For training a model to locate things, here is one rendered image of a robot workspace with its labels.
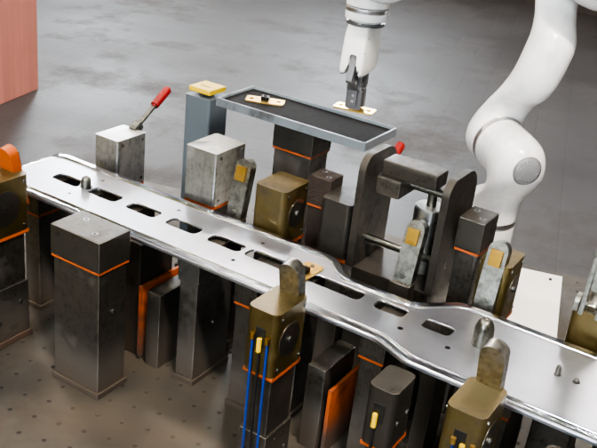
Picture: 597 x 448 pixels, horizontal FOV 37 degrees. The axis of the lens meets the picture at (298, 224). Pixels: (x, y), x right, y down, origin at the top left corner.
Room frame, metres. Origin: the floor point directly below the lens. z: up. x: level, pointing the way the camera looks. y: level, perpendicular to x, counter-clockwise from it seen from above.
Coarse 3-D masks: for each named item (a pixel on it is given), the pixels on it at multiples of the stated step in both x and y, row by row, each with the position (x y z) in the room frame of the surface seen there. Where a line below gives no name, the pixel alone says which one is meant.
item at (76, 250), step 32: (64, 224) 1.43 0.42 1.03; (96, 224) 1.45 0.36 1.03; (64, 256) 1.41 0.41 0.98; (96, 256) 1.37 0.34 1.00; (128, 256) 1.44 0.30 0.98; (64, 288) 1.42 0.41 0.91; (96, 288) 1.38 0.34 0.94; (64, 320) 1.42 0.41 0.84; (96, 320) 1.38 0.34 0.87; (64, 352) 1.42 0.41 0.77; (96, 352) 1.38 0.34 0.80; (96, 384) 1.38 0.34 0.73
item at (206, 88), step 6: (192, 84) 1.93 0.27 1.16; (198, 84) 1.94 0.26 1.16; (204, 84) 1.95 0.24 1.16; (210, 84) 1.95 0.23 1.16; (216, 84) 1.96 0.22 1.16; (192, 90) 1.93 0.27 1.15; (198, 90) 1.92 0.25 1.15; (204, 90) 1.91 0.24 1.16; (210, 90) 1.91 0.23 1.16; (216, 90) 1.92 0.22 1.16; (222, 90) 1.94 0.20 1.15
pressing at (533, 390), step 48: (48, 192) 1.62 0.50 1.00; (144, 192) 1.68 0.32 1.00; (144, 240) 1.47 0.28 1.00; (192, 240) 1.49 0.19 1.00; (240, 240) 1.51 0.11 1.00; (288, 240) 1.53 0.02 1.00; (384, 336) 1.23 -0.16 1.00; (432, 336) 1.24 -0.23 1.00; (528, 336) 1.28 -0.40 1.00; (528, 384) 1.14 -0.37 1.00; (576, 384) 1.15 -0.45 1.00; (576, 432) 1.04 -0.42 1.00
